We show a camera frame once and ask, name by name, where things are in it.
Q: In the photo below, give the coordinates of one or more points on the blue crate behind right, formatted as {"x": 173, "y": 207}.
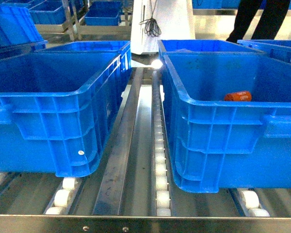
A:
{"x": 202, "y": 46}

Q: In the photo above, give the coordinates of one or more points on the blue crate far right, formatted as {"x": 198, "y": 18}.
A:
{"x": 276, "y": 49}

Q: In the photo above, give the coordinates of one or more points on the blue crate behind left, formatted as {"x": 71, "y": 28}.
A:
{"x": 121, "y": 47}

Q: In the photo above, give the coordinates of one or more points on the blue plastic crate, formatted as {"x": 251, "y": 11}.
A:
{"x": 216, "y": 144}
{"x": 57, "y": 111}

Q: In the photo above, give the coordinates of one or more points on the blue crate far left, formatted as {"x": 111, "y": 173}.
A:
{"x": 17, "y": 27}

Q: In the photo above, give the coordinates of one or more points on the person in black trousers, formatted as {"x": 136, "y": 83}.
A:
{"x": 269, "y": 24}

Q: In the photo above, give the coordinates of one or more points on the blue plastic crate right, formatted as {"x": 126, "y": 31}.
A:
{"x": 216, "y": 144}

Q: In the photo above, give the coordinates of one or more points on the white robot column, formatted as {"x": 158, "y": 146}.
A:
{"x": 174, "y": 18}

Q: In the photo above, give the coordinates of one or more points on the blue crate background centre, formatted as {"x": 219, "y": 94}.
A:
{"x": 104, "y": 13}

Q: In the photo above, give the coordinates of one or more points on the blue plastic crate left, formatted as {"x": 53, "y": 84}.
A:
{"x": 57, "y": 111}

